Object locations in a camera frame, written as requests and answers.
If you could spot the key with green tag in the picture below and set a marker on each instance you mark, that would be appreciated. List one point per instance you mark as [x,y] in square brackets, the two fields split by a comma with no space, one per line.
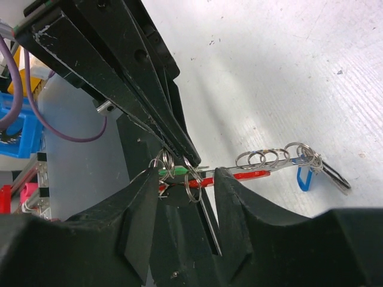
[177,170]

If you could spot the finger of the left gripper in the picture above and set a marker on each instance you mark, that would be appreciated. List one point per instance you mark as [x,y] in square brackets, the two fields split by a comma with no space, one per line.
[53,37]
[129,42]

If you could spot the key with blue tag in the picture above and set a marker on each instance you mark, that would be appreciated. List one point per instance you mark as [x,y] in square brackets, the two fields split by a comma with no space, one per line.
[304,173]

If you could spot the key with black white tag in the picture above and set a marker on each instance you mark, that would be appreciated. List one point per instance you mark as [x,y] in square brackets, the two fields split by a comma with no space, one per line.
[335,178]

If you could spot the blue plastic bin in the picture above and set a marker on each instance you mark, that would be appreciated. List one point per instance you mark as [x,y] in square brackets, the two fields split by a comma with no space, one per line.
[23,137]

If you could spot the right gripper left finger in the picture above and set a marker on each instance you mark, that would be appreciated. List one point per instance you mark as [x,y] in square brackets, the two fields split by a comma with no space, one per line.
[108,244]

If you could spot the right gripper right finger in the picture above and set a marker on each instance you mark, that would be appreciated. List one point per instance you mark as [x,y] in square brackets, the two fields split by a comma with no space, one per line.
[264,244]

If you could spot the key with plain black tag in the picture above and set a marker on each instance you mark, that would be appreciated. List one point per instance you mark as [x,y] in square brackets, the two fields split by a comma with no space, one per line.
[194,223]

